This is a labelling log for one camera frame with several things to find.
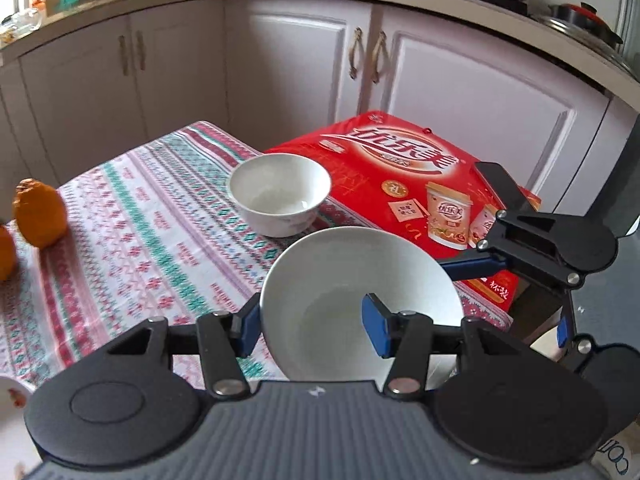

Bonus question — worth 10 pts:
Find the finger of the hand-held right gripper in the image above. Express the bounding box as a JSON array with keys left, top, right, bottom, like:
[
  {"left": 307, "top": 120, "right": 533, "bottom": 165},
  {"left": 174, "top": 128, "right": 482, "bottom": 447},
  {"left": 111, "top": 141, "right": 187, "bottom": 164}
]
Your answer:
[
  {"left": 556, "top": 292, "right": 598, "bottom": 373},
  {"left": 440, "top": 210, "right": 583, "bottom": 291}
]

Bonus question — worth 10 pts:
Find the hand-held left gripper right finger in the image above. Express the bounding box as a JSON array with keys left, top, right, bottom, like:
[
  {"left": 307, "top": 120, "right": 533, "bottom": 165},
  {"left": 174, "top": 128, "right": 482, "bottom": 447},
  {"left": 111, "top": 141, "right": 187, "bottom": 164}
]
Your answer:
[{"left": 361, "top": 292, "right": 563, "bottom": 401}]

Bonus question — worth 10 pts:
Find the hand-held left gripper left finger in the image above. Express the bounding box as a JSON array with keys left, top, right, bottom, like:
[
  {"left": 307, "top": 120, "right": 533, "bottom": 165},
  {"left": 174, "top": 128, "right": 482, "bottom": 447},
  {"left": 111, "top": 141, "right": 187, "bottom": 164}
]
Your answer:
[{"left": 102, "top": 292, "right": 263, "bottom": 401}]

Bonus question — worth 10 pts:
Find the white floral bowl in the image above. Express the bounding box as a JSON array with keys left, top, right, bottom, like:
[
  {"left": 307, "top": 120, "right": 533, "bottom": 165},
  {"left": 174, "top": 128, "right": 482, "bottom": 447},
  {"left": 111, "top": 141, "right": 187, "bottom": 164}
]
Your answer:
[
  {"left": 227, "top": 153, "right": 332, "bottom": 238},
  {"left": 260, "top": 226, "right": 465, "bottom": 392}
]

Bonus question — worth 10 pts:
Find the black smartphone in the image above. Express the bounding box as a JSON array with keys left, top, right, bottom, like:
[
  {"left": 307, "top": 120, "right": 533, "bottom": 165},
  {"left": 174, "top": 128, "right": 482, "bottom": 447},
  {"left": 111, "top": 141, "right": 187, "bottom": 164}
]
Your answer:
[{"left": 474, "top": 161, "right": 529, "bottom": 211}]

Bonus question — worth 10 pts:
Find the patterned tablecloth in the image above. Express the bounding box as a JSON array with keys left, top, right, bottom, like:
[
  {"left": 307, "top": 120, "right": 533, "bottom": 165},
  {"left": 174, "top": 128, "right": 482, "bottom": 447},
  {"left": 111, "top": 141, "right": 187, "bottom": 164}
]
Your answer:
[{"left": 0, "top": 120, "right": 513, "bottom": 480}]

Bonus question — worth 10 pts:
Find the red printed carton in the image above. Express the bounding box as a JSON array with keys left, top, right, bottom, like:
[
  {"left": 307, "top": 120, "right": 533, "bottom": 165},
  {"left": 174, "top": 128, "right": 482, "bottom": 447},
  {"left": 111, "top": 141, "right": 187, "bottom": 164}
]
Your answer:
[{"left": 263, "top": 110, "right": 542, "bottom": 313}]

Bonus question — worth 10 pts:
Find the red-lidded pan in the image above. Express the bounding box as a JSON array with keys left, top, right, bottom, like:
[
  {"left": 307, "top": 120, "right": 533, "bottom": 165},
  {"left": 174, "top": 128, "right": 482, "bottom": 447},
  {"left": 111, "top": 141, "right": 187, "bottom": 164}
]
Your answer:
[{"left": 531, "top": 2, "right": 626, "bottom": 61}]

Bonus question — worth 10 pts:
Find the bumpy orange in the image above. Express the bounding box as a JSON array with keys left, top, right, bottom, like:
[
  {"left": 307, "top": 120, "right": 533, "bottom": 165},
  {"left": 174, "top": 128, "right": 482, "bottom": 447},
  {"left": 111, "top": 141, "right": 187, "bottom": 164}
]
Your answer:
[{"left": 12, "top": 178, "right": 68, "bottom": 248}]

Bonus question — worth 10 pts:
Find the white floral plate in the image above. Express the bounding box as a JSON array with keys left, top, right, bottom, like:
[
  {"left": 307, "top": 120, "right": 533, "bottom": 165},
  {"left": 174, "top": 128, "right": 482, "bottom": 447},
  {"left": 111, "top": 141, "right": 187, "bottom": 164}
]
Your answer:
[{"left": 0, "top": 375, "right": 36, "bottom": 480}]

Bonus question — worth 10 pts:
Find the orange with leaf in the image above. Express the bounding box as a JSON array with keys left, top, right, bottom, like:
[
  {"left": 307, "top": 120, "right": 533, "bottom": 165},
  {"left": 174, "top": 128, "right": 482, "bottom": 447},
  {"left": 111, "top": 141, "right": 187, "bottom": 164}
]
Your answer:
[{"left": 0, "top": 225, "right": 19, "bottom": 282}]

